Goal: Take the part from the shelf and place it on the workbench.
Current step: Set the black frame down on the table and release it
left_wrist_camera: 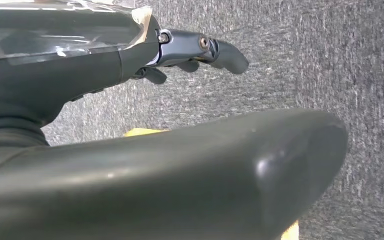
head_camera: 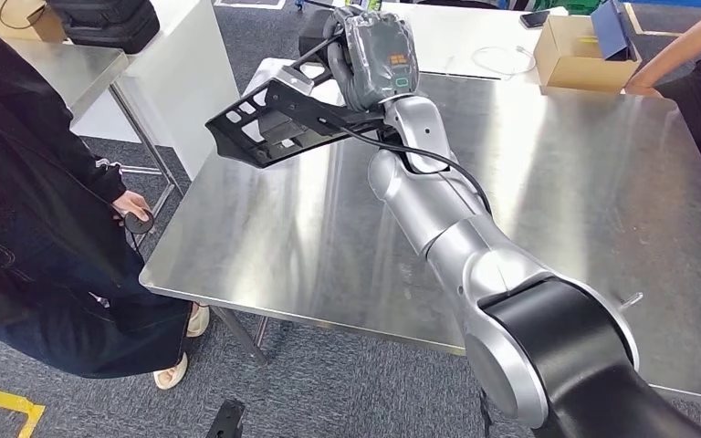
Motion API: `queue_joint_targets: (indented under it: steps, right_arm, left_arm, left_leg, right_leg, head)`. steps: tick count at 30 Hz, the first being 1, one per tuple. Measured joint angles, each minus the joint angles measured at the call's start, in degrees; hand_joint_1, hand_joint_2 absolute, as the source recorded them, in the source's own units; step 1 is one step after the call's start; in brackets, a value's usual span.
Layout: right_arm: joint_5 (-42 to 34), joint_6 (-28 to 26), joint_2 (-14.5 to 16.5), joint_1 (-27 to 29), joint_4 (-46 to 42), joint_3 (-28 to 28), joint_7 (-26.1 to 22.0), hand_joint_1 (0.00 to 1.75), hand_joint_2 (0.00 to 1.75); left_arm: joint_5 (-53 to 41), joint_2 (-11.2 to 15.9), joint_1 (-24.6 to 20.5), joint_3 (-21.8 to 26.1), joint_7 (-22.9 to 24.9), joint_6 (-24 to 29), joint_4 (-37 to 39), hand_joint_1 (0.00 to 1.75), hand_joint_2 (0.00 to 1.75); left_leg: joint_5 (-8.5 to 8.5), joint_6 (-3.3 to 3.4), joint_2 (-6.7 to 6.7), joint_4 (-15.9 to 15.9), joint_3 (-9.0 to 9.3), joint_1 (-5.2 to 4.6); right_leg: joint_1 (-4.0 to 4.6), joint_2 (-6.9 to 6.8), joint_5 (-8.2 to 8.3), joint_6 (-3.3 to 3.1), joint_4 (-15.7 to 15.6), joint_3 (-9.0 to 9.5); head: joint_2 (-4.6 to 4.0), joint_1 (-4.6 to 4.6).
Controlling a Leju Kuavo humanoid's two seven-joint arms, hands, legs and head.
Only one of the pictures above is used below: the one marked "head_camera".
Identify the person's left hand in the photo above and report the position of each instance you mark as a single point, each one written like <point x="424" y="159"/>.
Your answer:
<point x="131" y="204"/>

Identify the person's right hand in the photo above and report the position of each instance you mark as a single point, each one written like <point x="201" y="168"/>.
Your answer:
<point x="644" y="92"/>

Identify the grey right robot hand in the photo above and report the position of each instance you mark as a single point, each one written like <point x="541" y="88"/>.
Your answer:
<point x="381" y="60"/>

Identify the black round controller puck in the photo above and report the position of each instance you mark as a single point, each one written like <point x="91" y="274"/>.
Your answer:
<point x="139" y="225"/>

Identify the long black plastic panel part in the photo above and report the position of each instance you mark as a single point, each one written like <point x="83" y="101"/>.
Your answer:
<point x="247" y="154"/>

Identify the person's right forearm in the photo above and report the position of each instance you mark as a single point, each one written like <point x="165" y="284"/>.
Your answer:
<point x="677" y="51"/>

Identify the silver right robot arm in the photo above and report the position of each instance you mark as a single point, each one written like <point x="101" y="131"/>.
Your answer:
<point x="435" y="205"/>

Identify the large steel workbench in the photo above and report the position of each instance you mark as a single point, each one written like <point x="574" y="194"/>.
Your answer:
<point x="296" y="242"/>

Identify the blue tablet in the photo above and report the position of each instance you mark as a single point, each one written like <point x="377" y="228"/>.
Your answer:
<point x="610" y="30"/>

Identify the white table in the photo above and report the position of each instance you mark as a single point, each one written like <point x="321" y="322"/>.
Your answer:
<point x="447" y="36"/>

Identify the cardboard box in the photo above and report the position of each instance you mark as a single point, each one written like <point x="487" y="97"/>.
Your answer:
<point x="18" y="27"/>
<point x="568" y="66"/>

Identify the green plastic crate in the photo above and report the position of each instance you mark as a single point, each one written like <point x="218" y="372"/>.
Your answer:
<point x="574" y="6"/>

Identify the black smartphone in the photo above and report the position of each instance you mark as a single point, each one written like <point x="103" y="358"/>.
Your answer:
<point x="535" y="18"/>

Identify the white cabinet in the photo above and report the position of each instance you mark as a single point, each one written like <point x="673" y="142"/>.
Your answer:
<point x="175" y="78"/>

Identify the beige sandal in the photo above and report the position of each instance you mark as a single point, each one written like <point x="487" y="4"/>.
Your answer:
<point x="171" y="373"/>
<point x="198" y="321"/>

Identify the steel table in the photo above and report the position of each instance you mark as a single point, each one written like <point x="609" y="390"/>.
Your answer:
<point x="66" y="72"/>

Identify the black carry bag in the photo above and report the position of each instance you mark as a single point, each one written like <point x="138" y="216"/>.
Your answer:
<point x="108" y="24"/>

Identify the yellow floor tape square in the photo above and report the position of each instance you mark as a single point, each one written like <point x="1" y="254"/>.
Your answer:
<point x="0" y="399"/>

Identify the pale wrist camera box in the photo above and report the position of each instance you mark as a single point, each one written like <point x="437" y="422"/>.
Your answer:
<point x="297" y="77"/>

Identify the black camera bracket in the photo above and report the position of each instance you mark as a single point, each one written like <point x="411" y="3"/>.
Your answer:
<point x="302" y="109"/>

